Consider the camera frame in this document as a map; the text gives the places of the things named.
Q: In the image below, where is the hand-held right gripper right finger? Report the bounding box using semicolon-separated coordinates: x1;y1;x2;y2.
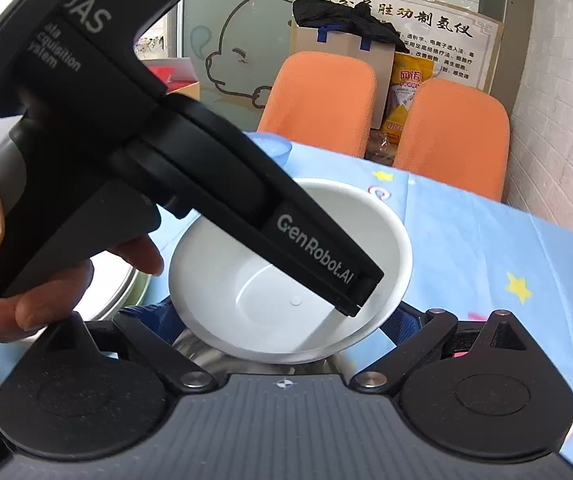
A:
351;302;535;394

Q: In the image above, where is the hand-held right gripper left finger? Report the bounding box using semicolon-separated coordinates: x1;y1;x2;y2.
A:
36;297;218;394

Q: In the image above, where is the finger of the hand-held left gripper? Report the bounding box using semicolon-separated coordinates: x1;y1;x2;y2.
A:
335;271;385;318

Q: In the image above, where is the stainless steel bowl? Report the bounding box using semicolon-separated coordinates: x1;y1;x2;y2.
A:
171;327;347;378

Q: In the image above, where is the white plate with patterned rim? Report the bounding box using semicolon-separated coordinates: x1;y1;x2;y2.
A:
86;254;138;321

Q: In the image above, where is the white bowl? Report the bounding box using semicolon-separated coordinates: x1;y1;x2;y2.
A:
168;178;414;365

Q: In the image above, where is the person's left hand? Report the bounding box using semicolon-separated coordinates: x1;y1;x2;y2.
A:
0;147;164;346

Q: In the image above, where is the red snack box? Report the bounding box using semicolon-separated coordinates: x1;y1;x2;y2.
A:
147;56;200;102

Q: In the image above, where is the blue cartoon pig tablecloth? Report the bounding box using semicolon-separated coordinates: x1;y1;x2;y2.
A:
0;131;573;461

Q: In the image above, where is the small blue plastic dish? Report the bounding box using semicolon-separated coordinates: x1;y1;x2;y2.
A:
243;131;293;167

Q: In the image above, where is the frosted glass door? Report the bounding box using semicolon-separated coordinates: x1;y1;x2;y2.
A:
179;0;312;137

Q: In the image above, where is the orange chair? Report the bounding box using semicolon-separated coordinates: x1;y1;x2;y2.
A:
256;51;378;159
393;77;511;204

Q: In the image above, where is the yellow snack bag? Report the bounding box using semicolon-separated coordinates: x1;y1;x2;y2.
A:
383;51;441;147

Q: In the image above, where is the black cloth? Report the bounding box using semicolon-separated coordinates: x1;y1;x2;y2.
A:
293;0;411;52

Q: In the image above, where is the cardboard box with blue handles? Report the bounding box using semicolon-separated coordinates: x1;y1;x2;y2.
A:
289;25;396;132

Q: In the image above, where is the framed wall poster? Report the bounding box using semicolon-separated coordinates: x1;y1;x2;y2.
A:
311;0;501;95

